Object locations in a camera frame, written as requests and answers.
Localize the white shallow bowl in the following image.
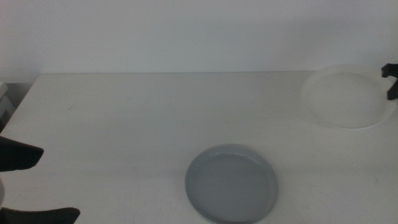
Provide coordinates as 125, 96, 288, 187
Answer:
300, 63, 398, 130

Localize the grey shallow bowl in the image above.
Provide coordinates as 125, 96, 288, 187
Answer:
185, 143, 279, 224

